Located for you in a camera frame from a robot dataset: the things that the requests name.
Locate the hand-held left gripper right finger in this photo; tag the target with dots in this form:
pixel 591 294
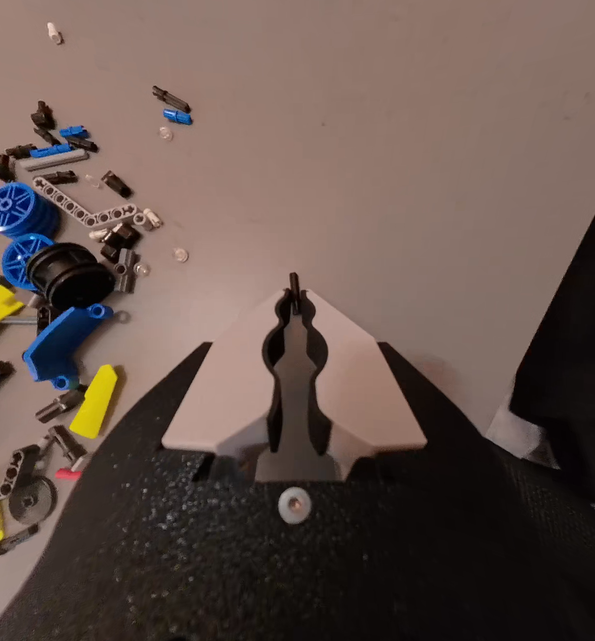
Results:
pixel 367 395

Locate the red lego pin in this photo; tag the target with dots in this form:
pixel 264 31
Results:
pixel 69 473

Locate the grey bent lego liftarm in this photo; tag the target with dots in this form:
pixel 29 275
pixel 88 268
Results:
pixel 62 199

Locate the long blue lego pin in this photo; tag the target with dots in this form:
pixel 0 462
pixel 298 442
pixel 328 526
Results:
pixel 51 150

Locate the grey lego pulley wheel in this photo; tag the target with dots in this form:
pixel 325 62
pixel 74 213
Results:
pixel 32 498

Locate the black lego axle connector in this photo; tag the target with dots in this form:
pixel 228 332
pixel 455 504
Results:
pixel 59 404

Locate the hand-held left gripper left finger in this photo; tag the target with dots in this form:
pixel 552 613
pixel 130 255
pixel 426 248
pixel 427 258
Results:
pixel 217 395

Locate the grey lego connector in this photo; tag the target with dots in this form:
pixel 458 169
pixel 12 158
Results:
pixel 126 270

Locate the blue curved lego panel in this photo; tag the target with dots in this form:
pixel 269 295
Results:
pixel 62 345

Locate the grey lego beam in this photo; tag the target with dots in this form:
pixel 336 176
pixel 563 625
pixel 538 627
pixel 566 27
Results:
pixel 52 161

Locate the black lego wheel hub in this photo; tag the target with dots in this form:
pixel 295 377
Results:
pixel 72 278

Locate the blue lego wheel hub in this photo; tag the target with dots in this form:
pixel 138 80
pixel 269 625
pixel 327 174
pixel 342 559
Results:
pixel 19 260
pixel 11 208

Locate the black lego bracket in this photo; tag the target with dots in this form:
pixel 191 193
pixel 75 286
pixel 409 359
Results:
pixel 122 235

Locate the thin black lego liftarm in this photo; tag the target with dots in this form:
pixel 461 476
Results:
pixel 9 543

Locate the white lego pin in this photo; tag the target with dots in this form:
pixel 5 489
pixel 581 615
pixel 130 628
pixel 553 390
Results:
pixel 54 34
pixel 152 218
pixel 98 234

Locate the person's black clothing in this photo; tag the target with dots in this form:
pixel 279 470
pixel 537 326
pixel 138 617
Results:
pixel 578 350

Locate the yellow lego wedge panel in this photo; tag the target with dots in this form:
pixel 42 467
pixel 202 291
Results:
pixel 97 400

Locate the clear round lego stud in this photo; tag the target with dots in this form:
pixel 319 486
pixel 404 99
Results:
pixel 180 255
pixel 142 270
pixel 165 133
pixel 92 181

